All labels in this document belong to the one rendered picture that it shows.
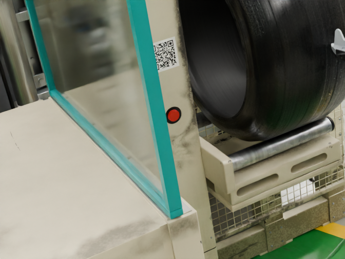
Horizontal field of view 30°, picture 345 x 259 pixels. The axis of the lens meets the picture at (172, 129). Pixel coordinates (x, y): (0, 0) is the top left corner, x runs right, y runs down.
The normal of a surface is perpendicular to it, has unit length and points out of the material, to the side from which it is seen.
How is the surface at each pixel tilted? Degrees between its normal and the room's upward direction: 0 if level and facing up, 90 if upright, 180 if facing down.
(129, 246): 90
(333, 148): 90
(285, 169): 90
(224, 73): 46
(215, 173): 90
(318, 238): 0
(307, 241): 0
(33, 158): 0
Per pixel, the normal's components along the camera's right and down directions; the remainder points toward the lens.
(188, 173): 0.44, 0.34
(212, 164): -0.88, 0.33
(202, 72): 0.25, -0.28
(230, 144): -0.15, -0.88
